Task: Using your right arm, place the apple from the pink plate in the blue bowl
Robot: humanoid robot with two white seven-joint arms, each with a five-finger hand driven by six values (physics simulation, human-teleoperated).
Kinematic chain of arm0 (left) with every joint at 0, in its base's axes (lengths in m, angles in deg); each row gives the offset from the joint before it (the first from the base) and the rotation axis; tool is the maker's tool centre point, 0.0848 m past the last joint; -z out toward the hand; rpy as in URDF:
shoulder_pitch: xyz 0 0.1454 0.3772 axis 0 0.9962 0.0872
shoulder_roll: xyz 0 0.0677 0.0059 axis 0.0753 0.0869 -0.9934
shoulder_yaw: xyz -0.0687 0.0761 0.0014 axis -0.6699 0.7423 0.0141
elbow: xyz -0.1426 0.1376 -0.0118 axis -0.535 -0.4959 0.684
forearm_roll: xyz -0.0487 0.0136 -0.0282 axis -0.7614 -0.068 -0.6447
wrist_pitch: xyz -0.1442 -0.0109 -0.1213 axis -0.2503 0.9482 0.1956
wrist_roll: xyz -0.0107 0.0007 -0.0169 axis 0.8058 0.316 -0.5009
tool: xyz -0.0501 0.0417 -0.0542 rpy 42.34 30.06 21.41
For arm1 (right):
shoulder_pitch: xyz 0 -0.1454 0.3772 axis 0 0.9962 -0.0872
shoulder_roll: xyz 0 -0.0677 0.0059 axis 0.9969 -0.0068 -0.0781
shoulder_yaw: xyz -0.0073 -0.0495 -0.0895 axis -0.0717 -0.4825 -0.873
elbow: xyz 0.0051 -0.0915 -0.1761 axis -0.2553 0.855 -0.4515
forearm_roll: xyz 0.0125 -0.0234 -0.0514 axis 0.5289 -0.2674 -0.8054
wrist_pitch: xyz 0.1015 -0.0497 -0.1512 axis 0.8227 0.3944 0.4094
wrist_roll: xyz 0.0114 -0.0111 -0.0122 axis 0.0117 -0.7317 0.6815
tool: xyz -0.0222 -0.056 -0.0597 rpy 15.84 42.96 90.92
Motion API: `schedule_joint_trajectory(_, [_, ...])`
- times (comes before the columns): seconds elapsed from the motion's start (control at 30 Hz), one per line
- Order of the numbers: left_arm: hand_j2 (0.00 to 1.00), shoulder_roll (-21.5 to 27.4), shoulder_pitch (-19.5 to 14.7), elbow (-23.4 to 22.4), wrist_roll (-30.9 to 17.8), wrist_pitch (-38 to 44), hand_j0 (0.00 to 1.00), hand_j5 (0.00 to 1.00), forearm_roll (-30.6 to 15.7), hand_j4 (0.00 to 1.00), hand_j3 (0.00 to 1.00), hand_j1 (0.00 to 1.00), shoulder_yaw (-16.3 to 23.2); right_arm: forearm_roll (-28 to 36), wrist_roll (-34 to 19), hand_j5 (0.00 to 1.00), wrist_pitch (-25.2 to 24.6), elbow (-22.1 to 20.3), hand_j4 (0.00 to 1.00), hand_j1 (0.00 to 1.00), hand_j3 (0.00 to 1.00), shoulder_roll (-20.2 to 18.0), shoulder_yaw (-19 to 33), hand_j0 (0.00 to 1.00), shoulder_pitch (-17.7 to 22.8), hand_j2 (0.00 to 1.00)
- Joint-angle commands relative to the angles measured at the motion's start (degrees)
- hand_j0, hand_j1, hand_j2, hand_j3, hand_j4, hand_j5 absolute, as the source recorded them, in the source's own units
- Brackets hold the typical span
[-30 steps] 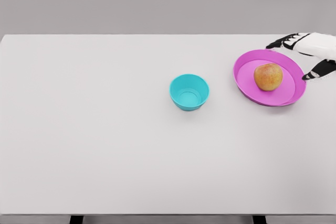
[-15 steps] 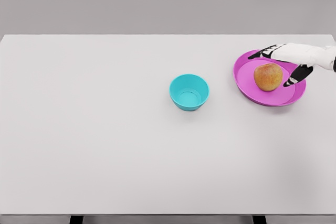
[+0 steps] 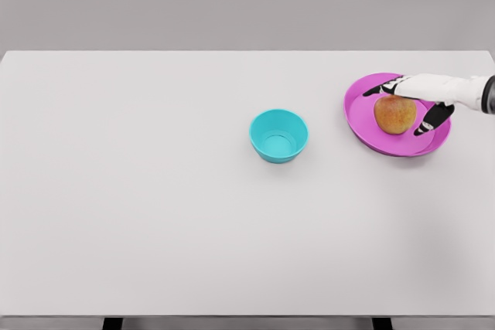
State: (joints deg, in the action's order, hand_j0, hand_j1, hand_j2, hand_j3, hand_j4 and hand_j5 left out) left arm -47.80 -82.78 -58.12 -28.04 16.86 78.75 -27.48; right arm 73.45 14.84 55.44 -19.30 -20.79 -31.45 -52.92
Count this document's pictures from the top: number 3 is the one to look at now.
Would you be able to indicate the pink plate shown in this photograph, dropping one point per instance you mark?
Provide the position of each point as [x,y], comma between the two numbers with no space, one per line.
[363,121]

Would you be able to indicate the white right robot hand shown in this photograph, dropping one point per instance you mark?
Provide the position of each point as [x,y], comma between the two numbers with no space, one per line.
[425,88]

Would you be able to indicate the red-yellow apple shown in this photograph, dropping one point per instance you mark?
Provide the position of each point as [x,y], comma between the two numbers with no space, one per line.
[394,114]

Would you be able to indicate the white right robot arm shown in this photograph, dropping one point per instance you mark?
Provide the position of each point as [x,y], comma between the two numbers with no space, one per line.
[478,93]

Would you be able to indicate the blue bowl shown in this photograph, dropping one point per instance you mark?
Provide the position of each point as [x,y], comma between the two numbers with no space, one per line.
[278,137]

